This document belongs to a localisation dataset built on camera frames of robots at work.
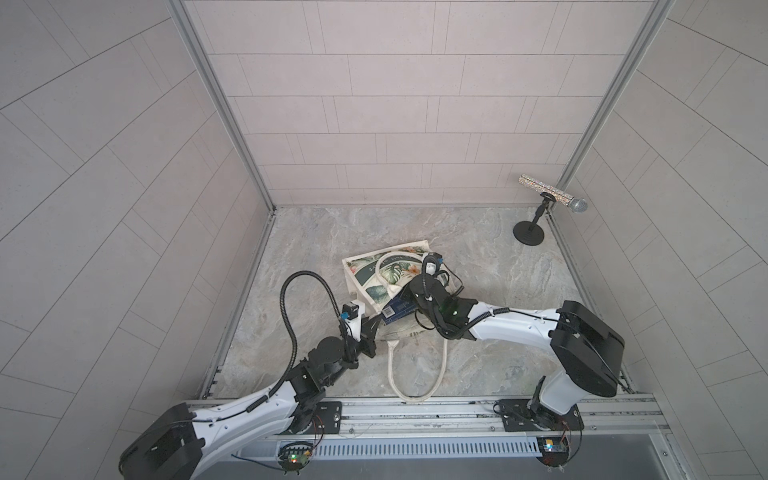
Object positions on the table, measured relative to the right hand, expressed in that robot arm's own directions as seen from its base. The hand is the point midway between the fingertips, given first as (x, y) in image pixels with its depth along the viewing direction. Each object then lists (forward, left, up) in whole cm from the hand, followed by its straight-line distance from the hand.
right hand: (396, 279), depth 84 cm
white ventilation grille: (-38, +2, -12) cm, 40 cm away
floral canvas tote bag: (-4, +4, +8) cm, 10 cm away
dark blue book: (-6, -2, -5) cm, 8 cm away
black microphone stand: (+23, -50, -12) cm, 57 cm away
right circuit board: (-40, -34, -14) cm, 54 cm away
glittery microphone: (+15, -55, +10) cm, 58 cm away
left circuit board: (-38, +24, -8) cm, 46 cm away
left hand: (-11, +3, -1) cm, 11 cm away
